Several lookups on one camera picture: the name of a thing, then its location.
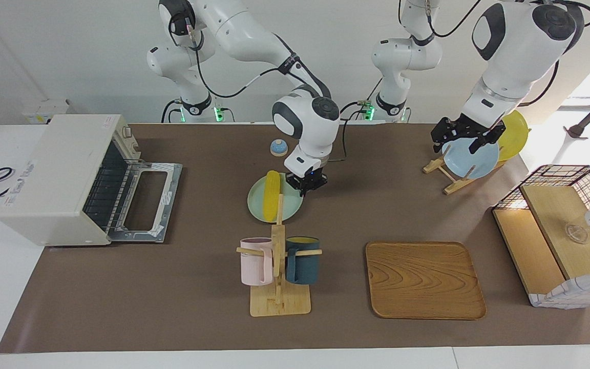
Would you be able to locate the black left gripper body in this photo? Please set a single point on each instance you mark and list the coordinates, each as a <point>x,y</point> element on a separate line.
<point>466,128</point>

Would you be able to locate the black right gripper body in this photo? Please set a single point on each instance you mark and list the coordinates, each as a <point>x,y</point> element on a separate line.
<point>311,180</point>

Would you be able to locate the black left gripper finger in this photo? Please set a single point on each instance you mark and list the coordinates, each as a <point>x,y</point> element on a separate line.
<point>436,147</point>
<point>478,145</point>

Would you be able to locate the pale green round plate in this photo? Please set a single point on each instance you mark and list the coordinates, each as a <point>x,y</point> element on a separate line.
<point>291,205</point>

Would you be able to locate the yellow corn cob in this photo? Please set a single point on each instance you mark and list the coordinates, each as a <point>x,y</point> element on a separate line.
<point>271,195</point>

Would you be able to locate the white toaster oven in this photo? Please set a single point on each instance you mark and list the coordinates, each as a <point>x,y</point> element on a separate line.
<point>49,179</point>

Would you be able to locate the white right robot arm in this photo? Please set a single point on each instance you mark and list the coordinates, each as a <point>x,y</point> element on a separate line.
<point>305,118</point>

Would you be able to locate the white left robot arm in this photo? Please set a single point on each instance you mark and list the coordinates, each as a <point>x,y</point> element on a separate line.
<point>510,51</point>

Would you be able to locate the light blue plate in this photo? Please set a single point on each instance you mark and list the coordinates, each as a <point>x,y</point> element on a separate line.
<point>471,161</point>

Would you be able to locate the yellow plate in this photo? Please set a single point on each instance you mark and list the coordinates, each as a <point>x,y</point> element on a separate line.
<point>515,136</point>

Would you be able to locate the wooden plate rack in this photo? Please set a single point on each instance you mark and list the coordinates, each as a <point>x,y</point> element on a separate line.
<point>451,187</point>

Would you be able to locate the small blue call bell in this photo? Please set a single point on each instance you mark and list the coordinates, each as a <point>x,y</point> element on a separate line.
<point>278,148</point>

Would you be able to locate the dark teal mug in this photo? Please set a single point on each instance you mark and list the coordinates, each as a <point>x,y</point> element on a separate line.
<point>302,266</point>

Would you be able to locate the pink mug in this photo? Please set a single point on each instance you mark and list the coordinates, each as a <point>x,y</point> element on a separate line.
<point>254,264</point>

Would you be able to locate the wooden mug tree rack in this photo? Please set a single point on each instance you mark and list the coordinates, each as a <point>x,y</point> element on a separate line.
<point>279,302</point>

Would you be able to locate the clear glass lid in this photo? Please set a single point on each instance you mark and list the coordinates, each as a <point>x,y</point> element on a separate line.
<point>576,233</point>

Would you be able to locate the wooden serving tray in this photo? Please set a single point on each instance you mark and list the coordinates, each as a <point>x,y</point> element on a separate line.
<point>423,279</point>

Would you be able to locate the brown table mat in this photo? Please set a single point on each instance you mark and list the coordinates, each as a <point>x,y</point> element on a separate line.
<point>172,297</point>

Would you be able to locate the white wall box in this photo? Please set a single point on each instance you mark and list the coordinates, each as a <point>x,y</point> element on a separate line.
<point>44,110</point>

